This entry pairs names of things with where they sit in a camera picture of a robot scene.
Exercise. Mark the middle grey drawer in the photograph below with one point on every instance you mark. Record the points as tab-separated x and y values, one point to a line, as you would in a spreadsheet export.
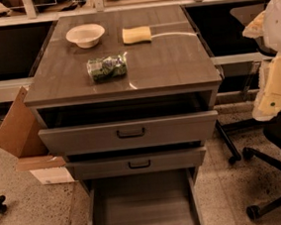
128	165

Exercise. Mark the bottom open grey drawer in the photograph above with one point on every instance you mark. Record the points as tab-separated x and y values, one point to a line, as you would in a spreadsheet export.
160	198

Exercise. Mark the brown cardboard box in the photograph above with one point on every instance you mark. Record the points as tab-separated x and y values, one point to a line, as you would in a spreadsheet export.
19	136

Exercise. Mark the top grey drawer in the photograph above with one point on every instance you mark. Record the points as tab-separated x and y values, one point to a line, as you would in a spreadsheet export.
124	135

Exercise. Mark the yellow sponge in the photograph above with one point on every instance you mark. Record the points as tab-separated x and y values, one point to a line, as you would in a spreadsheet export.
136	35

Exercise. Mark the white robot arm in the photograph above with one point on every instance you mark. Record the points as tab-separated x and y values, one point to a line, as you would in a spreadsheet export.
267	25

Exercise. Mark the white ceramic bowl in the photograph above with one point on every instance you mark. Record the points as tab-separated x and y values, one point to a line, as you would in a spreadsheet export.
85	36

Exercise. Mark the grey drawer cabinet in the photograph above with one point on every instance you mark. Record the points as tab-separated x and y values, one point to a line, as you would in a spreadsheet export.
125	92

